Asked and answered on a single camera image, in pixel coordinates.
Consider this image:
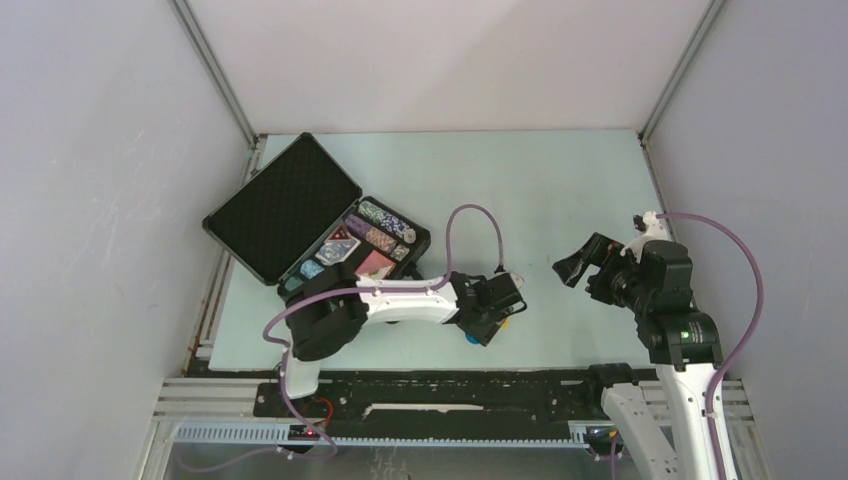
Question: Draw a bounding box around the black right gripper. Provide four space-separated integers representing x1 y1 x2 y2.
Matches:
552 230 652 312

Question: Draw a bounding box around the red playing card deck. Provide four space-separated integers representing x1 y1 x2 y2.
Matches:
355 251 396 280

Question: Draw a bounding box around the black poker set case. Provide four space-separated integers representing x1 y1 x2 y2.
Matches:
202 133 431 298

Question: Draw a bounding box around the red triangular all-in button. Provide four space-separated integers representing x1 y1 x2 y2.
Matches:
326 223 356 244

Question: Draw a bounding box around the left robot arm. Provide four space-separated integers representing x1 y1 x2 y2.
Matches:
277 271 527 417

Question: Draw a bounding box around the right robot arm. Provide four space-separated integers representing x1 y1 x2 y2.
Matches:
553 233 736 479

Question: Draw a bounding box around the grey white chip stack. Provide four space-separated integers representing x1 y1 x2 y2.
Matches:
390 244 410 262

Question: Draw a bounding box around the purple orange chip stack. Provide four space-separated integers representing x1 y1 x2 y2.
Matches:
344 214 397 253

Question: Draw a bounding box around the blue playing card deck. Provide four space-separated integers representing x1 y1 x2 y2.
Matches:
315 238 361 266

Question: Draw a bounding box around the light blue chip stack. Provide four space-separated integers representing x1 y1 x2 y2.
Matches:
299 259 325 279

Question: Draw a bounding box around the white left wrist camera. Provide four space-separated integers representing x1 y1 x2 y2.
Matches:
503 271 525 289

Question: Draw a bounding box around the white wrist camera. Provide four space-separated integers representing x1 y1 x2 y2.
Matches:
624 211 671 260
503 271 525 289

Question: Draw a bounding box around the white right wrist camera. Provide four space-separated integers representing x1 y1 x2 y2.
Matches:
624 211 671 260

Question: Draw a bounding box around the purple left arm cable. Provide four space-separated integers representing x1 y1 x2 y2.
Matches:
262 203 508 461

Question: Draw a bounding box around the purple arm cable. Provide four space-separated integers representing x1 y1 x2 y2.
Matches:
655 212 765 480
262 203 508 461

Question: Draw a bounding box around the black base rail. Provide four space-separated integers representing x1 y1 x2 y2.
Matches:
293 364 656 442

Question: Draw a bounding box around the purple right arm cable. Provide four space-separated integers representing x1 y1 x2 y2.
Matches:
655 212 765 480

